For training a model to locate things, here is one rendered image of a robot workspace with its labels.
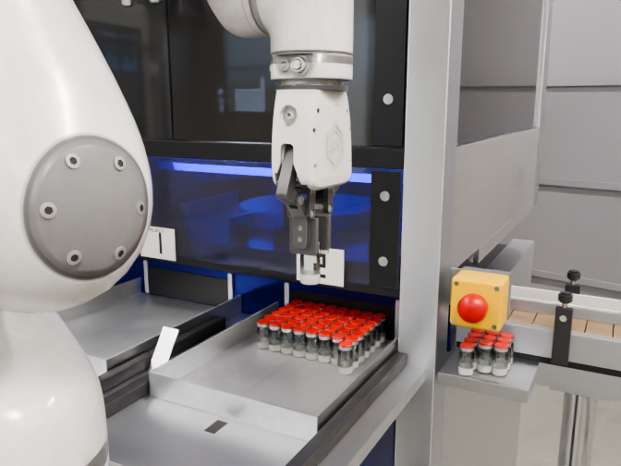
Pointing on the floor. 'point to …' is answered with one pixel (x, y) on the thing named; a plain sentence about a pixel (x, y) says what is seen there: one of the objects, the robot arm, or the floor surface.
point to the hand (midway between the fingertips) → (310, 233)
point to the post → (428, 218)
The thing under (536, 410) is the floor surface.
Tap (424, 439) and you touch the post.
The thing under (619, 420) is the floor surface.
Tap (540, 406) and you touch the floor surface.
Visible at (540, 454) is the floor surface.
